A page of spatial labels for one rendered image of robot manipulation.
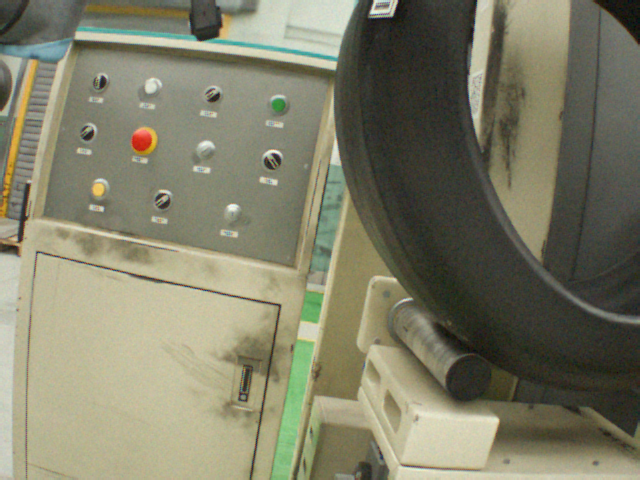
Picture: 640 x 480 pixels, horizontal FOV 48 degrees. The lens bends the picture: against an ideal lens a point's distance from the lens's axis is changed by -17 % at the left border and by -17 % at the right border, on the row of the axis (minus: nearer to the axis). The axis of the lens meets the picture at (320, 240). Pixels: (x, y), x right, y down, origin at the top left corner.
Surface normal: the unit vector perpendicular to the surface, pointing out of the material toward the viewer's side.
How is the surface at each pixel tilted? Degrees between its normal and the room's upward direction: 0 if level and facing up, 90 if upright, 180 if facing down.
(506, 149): 90
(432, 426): 90
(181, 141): 90
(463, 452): 90
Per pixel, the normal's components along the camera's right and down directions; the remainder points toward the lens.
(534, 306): -0.05, 0.21
